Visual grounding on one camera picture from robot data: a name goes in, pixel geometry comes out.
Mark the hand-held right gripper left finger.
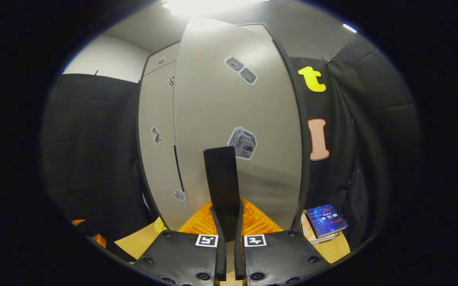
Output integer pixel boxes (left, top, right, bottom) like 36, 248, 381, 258
133, 202, 227, 286

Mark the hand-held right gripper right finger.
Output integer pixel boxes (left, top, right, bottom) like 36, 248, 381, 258
234, 199, 332, 286

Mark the black door handle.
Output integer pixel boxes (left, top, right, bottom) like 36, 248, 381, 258
203, 146, 241, 243

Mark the checkered sticker shoe cabinet door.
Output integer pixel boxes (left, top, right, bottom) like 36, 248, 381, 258
138, 60, 193, 232

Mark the grey double-door shoe cabinet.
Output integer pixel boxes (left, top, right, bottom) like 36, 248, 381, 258
137, 22, 313, 233

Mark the box sticker shoe cabinet door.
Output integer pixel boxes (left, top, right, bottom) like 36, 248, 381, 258
173, 18, 303, 233

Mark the grey cabinet drawer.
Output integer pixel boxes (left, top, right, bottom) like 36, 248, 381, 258
146, 42, 180, 77

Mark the black backdrop cloth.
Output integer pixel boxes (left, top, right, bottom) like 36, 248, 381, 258
40, 34, 420, 263

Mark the blue book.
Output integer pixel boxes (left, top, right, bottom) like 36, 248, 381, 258
305, 204, 349, 239

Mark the long ceiling light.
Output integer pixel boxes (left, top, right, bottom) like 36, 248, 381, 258
161, 0, 269, 17

